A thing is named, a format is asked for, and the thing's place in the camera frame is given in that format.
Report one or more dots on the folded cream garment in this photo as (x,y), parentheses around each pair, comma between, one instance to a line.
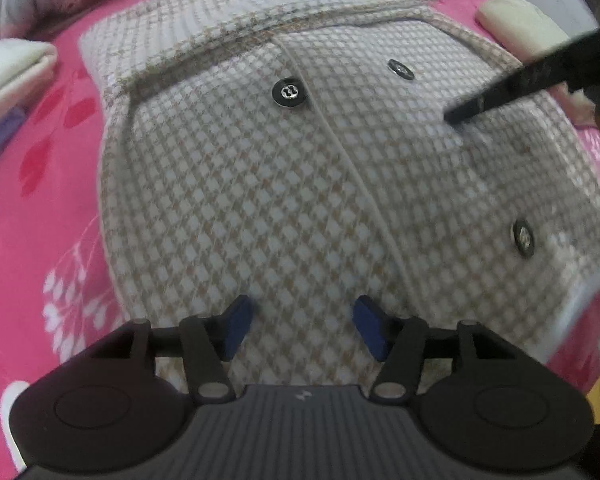
(10,70)

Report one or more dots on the pink floral bed sheet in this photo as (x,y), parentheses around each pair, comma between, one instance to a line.
(40,220)

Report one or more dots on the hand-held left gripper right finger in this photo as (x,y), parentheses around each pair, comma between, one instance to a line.
(372,327)

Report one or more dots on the folded beige garment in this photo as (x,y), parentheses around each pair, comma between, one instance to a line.
(520,20)

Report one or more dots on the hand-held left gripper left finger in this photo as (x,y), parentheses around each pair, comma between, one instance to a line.
(237,325)

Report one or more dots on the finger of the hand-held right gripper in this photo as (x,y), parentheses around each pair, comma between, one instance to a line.
(530,77)

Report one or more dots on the beige white checked jacket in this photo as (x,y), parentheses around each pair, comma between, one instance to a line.
(280,185)

